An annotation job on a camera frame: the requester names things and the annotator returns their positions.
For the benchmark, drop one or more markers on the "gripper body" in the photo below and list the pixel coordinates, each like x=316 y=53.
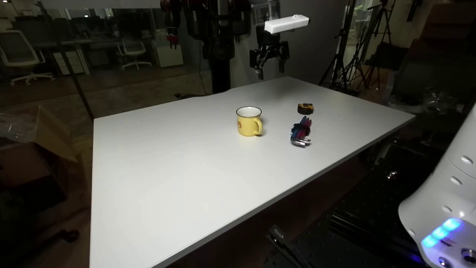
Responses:
x=268 y=39

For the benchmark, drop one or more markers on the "black and yellow tape measure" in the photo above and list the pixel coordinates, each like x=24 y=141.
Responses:
x=305 y=108

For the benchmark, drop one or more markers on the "clear plastic bag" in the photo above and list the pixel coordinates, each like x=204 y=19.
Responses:
x=427 y=98

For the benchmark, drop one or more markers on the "yellow enamel mug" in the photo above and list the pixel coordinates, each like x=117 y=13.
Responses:
x=248 y=124

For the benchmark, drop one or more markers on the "group of black tripods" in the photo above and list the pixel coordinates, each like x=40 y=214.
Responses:
x=353 y=67

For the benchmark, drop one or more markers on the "cardboard box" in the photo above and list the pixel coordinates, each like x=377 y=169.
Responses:
x=33 y=156

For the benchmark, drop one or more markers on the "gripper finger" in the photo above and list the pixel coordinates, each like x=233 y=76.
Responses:
x=284 y=52
x=255 y=58

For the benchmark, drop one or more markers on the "white office chair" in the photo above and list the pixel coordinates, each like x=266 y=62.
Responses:
x=16 y=52
x=134 y=50

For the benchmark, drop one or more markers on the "set of coloured hex keys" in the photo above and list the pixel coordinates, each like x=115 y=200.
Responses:
x=300 y=130

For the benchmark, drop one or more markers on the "black machine on post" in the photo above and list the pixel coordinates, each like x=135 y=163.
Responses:
x=219 y=33

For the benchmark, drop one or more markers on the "stand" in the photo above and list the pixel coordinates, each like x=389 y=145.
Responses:
x=70 y=70

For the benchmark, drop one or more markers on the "white drawer cabinet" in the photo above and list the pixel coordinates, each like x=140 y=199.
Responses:
x=68 y=61

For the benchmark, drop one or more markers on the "office desk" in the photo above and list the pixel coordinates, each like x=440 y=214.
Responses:
x=80 y=44

